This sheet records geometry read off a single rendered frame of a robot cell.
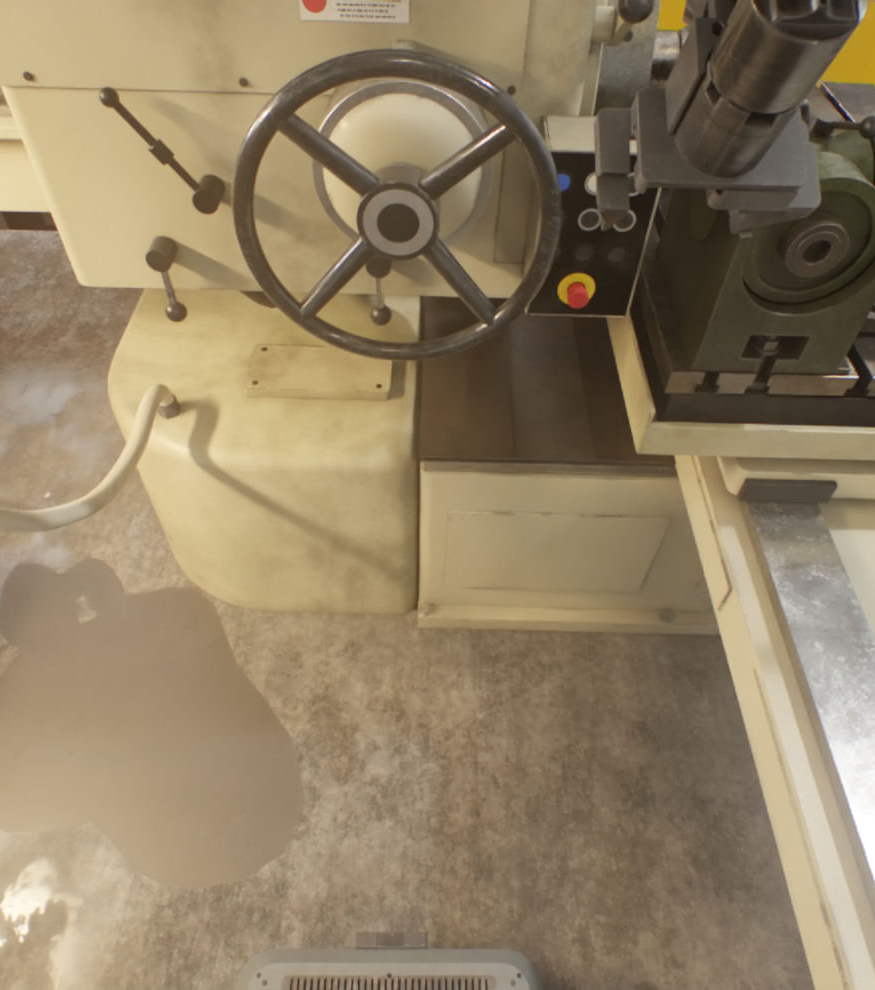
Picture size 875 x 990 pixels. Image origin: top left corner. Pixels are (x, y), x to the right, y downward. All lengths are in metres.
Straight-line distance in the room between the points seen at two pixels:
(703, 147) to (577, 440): 1.17
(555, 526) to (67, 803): 1.27
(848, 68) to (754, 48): 3.55
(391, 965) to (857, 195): 1.38
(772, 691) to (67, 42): 1.31
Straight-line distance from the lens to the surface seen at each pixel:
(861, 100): 2.36
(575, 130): 1.05
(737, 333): 1.19
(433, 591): 1.92
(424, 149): 0.97
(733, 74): 0.46
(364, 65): 0.82
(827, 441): 1.36
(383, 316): 1.19
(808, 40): 0.44
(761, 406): 1.33
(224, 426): 1.67
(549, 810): 1.83
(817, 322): 1.23
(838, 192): 1.15
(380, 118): 0.97
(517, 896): 1.78
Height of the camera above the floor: 1.73
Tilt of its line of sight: 49 degrees down
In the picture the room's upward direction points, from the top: 2 degrees clockwise
